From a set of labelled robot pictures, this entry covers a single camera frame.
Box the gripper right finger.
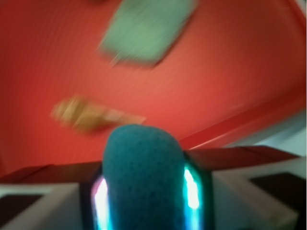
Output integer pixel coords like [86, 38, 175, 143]
[185, 146, 307, 230]

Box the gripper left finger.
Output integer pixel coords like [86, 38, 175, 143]
[0, 163, 102, 230]

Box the blue knitted ball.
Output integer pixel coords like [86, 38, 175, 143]
[103, 125, 185, 230]

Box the tan conch seashell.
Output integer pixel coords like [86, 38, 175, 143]
[50, 95, 146, 132]

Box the red plastic tray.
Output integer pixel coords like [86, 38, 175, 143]
[0, 0, 306, 174]

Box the light blue washcloth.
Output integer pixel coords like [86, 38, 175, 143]
[98, 0, 198, 66]

